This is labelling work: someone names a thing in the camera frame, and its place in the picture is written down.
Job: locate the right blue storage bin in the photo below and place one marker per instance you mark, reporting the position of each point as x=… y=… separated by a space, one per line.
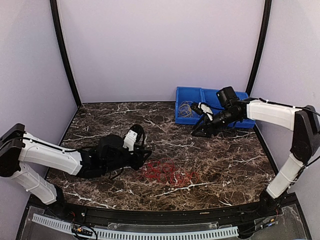
x=245 y=123

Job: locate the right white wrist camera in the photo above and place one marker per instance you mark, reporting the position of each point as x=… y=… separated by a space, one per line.
x=201 y=108

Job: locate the black right corner post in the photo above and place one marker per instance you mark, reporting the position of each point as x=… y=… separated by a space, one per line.
x=260 y=46

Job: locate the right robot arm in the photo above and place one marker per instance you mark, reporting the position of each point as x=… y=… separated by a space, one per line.
x=302 y=121

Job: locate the middle blue storage bin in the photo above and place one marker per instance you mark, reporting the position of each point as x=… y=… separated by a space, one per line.
x=210 y=98

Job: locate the black corner post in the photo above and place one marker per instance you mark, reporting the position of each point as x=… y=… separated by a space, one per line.
x=260 y=46
x=63 y=52

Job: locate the blue storage bin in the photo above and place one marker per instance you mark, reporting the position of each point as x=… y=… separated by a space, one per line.
x=210 y=98
x=185 y=96
x=245 y=123

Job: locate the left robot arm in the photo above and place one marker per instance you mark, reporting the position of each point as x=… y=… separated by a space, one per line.
x=18 y=149

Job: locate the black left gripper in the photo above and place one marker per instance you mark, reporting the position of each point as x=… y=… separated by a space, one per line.
x=139 y=160

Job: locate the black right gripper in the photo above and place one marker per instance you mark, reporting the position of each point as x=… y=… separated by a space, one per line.
x=208 y=126

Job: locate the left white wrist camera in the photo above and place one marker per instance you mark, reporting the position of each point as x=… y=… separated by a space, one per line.
x=130 y=140

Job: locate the black left corner post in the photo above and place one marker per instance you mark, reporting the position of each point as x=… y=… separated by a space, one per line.
x=63 y=52

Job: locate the left blue storage bin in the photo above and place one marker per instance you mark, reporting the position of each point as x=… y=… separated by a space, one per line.
x=185 y=96

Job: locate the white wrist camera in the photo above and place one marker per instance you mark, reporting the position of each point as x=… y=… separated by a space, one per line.
x=130 y=140
x=201 y=108

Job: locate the black front rail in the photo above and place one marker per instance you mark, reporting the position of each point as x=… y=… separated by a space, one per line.
x=244 y=215

